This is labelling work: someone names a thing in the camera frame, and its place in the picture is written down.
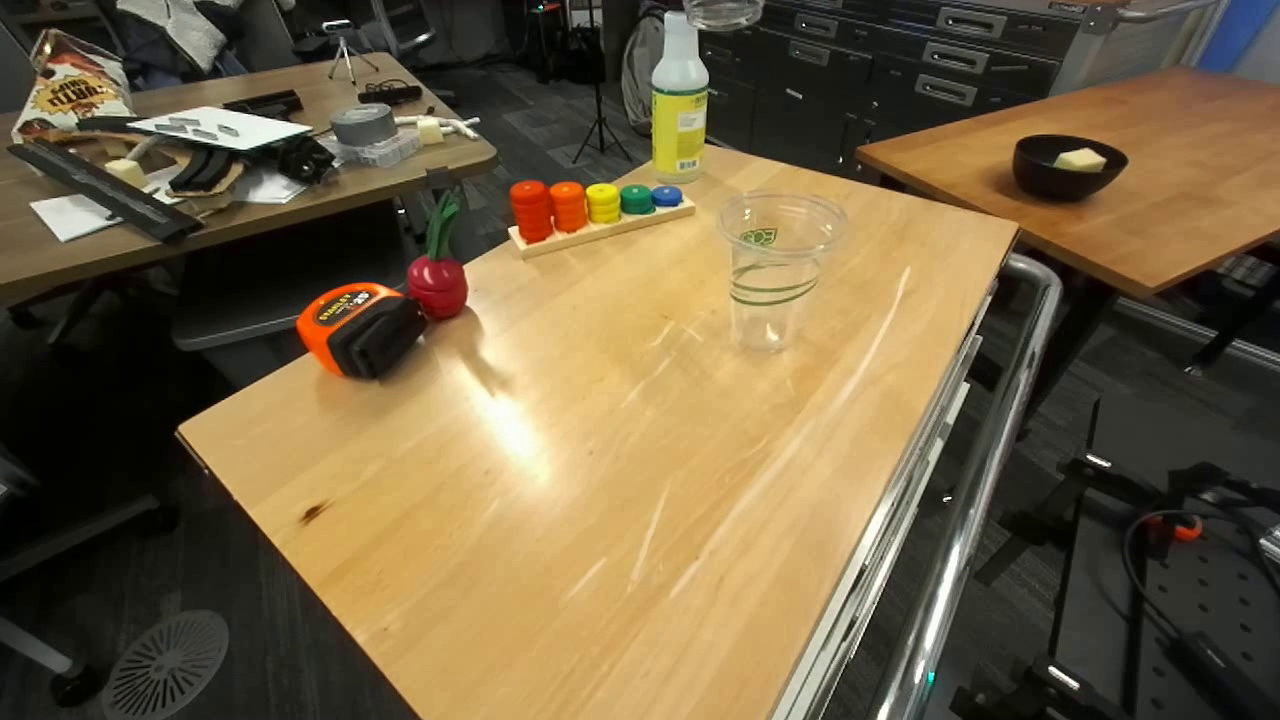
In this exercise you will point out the wooden stacking toy base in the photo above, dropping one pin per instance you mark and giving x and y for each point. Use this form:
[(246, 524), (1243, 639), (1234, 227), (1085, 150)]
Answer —
[(600, 231)]

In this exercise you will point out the green toy cylinder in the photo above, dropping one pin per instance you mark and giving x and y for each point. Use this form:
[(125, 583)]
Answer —
[(636, 202)]

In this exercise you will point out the yellow toy cylinder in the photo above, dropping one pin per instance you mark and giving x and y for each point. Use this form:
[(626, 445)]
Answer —
[(605, 202)]

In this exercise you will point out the blue toy cylinder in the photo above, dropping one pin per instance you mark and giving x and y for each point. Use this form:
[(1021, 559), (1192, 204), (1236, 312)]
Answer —
[(665, 192)]

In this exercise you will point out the orange toy cylinder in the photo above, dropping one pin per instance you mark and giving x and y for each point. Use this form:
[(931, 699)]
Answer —
[(569, 204)]

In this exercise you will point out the red toy cylinder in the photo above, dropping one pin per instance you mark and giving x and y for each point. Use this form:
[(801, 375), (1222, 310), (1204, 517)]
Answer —
[(529, 208)]

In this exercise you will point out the red radish toy green stem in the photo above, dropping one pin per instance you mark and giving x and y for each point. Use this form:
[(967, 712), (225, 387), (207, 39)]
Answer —
[(436, 286)]

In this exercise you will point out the white bottle yellow label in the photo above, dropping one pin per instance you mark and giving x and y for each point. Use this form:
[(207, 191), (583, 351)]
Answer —
[(677, 126)]

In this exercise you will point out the black tripod stand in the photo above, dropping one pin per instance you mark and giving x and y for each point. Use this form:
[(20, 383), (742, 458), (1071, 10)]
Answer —
[(597, 112)]

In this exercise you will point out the orange black tape measure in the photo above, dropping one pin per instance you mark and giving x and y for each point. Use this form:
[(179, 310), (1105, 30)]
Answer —
[(363, 333)]

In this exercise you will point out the small white object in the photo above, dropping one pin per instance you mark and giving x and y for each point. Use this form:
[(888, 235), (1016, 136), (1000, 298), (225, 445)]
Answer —
[(444, 126)]

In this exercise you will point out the grey tape roll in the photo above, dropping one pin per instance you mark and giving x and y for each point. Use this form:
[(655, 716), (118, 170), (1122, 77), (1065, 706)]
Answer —
[(363, 126)]

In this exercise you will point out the black remote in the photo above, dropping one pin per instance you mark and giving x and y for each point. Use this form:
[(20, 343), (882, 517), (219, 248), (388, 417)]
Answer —
[(388, 94)]

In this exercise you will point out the black drawer cabinet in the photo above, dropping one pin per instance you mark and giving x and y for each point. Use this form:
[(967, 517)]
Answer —
[(864, 65)]

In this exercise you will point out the black bundled item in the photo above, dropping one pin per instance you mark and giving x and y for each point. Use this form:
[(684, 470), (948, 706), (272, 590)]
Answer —
[(298, 158)]

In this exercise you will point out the black bowl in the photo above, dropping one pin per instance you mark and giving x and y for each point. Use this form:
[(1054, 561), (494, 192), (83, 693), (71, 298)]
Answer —
[(1035, 179)]

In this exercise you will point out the black flat phone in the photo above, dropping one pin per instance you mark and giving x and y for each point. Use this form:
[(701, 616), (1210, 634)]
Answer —
[(262, 101)]

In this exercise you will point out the black pole stand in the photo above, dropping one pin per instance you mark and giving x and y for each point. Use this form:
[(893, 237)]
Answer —
[(1065, 575)]

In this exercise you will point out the white printed paper sheet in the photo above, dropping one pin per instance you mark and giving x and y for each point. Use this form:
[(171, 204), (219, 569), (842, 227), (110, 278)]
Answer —
[(221, 129)]

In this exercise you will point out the pale yellow food piece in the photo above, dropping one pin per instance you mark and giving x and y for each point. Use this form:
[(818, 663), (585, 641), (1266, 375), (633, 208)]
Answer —
[(1082, 162)]

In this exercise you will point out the round grey floor base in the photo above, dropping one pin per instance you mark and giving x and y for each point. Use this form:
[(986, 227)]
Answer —
[(167, 663)]

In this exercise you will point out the long black bar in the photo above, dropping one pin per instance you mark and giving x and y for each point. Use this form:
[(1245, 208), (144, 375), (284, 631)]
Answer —
[(100, 191)]

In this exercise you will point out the wooden side table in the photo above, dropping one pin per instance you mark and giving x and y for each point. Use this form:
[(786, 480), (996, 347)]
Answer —
[(1200, 186)]

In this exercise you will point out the small white paper note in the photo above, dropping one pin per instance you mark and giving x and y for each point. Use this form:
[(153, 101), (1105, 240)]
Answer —
[(75, 216)]

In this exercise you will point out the cluttered brown desk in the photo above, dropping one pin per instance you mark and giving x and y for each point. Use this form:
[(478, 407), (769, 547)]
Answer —
[(41, 261)]

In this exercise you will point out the snack chip bag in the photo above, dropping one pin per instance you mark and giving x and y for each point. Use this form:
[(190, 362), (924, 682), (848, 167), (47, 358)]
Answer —
[(75, 94)]

